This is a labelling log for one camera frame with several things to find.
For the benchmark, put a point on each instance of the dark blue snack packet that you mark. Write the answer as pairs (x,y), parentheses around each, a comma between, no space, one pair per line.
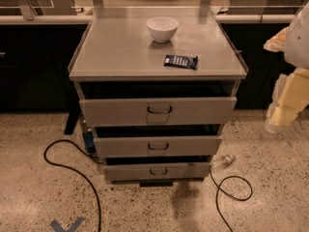
(183,62)

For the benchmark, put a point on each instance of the clear plastic bottle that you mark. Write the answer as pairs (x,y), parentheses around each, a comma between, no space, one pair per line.
(222,163)

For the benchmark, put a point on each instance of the blue power adapter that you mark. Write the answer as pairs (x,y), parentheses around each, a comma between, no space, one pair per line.
(89,142)

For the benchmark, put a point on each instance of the grey bottom drawer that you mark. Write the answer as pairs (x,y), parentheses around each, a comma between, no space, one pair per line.
(160,171)

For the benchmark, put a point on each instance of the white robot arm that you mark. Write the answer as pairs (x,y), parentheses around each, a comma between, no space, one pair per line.
(296,50)

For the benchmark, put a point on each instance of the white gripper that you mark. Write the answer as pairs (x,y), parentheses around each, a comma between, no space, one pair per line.
(298,43)

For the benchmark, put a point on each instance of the grey top drawer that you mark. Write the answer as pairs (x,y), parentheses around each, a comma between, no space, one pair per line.
(146,112)

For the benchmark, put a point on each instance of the grey middle drawer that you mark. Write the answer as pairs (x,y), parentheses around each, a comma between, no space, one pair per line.
(164,146)

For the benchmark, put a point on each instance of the white ceramic bowl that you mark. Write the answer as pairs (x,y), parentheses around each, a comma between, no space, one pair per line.
(162,28)

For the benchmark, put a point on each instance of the grey drawer cabinet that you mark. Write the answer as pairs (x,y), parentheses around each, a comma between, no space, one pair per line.
(119,59)

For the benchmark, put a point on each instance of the grey drawer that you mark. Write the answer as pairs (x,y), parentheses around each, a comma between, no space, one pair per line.
(160,171)
(164,146)
(146,112)

